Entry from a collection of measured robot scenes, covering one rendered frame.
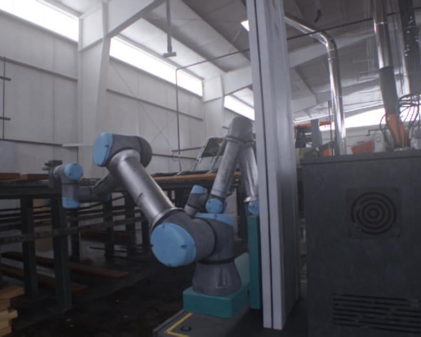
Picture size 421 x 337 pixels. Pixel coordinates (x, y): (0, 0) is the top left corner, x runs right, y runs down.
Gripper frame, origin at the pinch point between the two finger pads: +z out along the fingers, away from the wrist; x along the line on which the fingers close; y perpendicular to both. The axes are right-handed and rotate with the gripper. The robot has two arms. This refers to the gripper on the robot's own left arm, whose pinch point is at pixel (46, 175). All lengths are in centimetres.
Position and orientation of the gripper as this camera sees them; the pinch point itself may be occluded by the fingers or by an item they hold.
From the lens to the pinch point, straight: 161.9
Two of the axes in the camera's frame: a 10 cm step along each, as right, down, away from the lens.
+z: -7.6, 0.5, 6.4
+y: -6.4, 0.0, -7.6
